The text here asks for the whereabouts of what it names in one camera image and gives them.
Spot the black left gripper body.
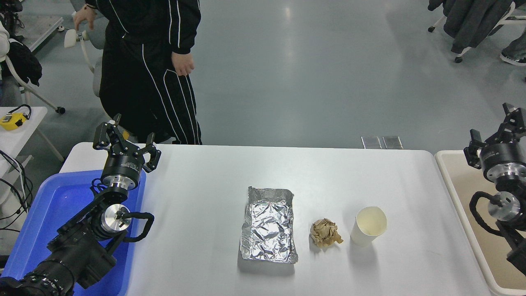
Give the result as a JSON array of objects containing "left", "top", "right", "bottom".
[{"left": 102, "top": 148, "right": 145, "bottom": 181}]

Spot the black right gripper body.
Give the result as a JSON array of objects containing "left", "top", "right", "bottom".
[{"left": 480, "top": 141, "right": 526, "bottom": 172}]

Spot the white paper cup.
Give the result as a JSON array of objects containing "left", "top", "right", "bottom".
[{"left": 350, "top": 206, "right": 388, "bottom": 247}]

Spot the crumpled tan paper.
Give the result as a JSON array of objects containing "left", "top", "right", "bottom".
[{"left": 310, "top": 218, "right": 344, "bottom": 248}]

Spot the person's left hand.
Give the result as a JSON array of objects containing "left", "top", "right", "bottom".
[{"left": 172, "top": 53, "right": 195, "bottom": 76}]

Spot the person's right hand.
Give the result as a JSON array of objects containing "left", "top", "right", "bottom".
[{"left": 73, "top": 5, "right": 96, "bottom": 31}]

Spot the large pale bin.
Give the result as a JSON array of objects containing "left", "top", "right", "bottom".
[{"left": 435, "top": 150, "right": 526, "bottom": 296}]

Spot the person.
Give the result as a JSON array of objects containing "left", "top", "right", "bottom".
[
  {"left": 0, "top": 21, "right": 11, "bottom": 63},
  {"left": 73, "top": 0, "right": 203, "bottom": 145},
  {"left": 500, "top": 31, "right": 526, "bottom": 67}
]

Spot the blue plastic tray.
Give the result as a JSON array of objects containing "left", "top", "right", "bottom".
[{"left": 2, "top": 170, "right": 147, "bottom": 296}]

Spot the white side table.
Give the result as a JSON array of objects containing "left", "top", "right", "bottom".
[{"left": 0, "top": 106, "right": 65, "bottom": 181}]

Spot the white swivel chair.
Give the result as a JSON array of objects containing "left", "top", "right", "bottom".
[{"left": 0, "top": 53, "right": 66, "bottom": 115}]

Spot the yellow handheld device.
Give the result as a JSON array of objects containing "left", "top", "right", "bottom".
[{"left": 0, "top": 104, "right": 32, "bottom": 132}]

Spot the grey seat office chair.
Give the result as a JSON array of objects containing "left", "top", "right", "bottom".
[{"left": 64, "top": 0, "right": 108, "bottom": 97}]

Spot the white chair with castors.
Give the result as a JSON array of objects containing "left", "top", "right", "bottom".
[{"left": 427, "top": 2, "right": 526, "bottom": 64}]

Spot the dark grey coat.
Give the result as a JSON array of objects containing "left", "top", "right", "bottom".
[{"left": 427, "top": 0, "right": 515, "bottom": 54}]

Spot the black garment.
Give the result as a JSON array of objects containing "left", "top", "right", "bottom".
[{"left": 7, "top": 39, "right": 43, "bottom": 87}]

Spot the grey metal platform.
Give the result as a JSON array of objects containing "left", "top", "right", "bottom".
[{"left": 28, "top": 17, "right": 65, "bottom": 53}]

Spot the silver foil tray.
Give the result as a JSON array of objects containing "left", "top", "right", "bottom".
[{"left": 240, "top": 186, "right": 299, "bottom": 264}]

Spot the black equipment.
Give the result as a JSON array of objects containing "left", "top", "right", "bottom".
[{"left": 0, "top": 0, "right": 24, "bottom": 39}]

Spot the black cable bundle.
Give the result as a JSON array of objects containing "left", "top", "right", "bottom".
[{"left": 0, "top": 150, "right": 34, "bottom": 233}]

